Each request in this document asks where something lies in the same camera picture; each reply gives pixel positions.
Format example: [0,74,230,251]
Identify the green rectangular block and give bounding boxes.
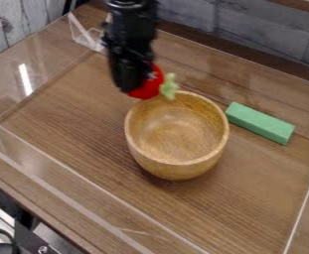
[226,102,295,145]

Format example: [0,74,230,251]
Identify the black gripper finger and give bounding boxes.
[110,59,147,93]

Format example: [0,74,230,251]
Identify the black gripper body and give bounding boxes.
[102,19,157,71]

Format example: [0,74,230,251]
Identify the round wooden bowl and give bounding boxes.
[125,91,230,181]

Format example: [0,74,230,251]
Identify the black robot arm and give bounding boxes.
[102,0,158,93]

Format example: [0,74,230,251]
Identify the red plush fruit green stem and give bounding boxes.
[127,64,180,100]

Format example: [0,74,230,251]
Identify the black metal stand bracket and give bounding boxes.
[15,221,54,254]

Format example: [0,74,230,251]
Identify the clear acrylic tray wall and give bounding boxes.
[0,113,309,254]

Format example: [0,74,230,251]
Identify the clear acrylic corner bracket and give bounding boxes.
[68,13,111,53]

